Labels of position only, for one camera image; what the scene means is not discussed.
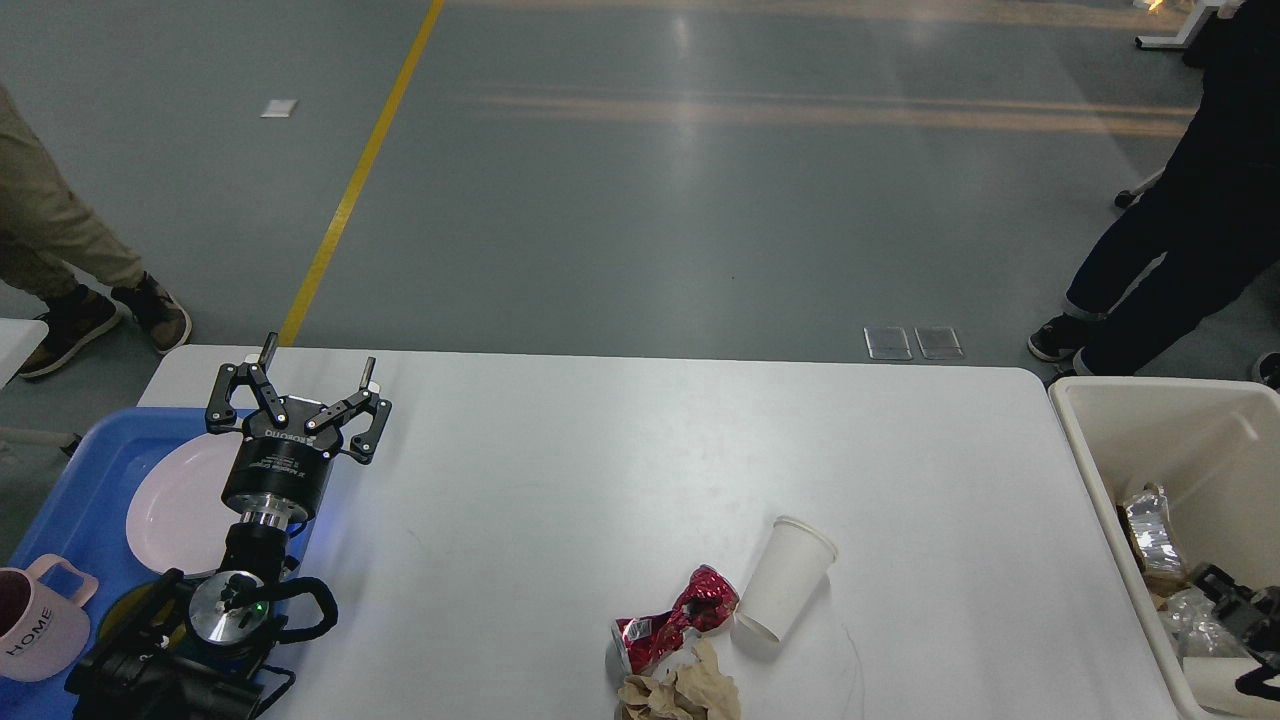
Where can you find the person in black clothes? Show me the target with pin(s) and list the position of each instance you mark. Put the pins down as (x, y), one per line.
(1201, 234)

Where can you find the white office chair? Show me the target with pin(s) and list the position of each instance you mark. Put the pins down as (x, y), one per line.
(1127, 197)

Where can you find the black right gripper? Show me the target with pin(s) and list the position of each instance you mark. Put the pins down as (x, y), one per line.
(1235, 604)

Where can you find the crumpled brown paper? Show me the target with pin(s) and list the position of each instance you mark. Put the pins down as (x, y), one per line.
(688, 685)

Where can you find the floor outlet plates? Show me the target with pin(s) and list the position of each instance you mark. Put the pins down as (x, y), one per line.
(900, 345)

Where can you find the white table edge left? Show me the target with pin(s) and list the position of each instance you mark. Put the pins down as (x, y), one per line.
(19, 337)

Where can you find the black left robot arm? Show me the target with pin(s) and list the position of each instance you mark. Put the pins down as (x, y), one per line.
(198, 646)

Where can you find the beige plastic bin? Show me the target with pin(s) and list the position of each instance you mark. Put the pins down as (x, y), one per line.
(1214, 447)

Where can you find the dark teal mug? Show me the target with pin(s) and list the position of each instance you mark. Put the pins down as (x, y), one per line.
(125, 610)

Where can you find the aluminium foil tray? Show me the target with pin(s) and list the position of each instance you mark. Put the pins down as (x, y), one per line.
(1150, 535)

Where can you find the white desk leg far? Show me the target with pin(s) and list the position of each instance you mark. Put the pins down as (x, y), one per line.
(1182, 22)

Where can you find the blue plastic tray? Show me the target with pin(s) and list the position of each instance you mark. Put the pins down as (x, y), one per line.
(84, 522)

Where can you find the pink HOME mug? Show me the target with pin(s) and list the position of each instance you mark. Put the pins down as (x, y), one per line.
(43, 631)

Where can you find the pink plate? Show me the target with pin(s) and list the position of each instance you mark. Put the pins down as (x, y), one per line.
(182, 516)

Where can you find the brown paper bag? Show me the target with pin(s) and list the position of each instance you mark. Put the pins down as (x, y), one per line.
(1160, 595)

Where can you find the crushed red can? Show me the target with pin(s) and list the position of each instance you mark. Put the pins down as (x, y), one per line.
(706, 603)

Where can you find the aluminium foil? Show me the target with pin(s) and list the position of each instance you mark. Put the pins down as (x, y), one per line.
(1194, 631)

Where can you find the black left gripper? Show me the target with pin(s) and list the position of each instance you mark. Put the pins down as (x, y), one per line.
(285, 465)

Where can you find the white paper cup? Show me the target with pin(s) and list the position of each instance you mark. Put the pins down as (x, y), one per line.
(794, 559)
(1212, 682)

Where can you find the person in khaki trousers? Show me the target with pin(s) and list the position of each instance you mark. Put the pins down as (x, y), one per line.
(58, 249)

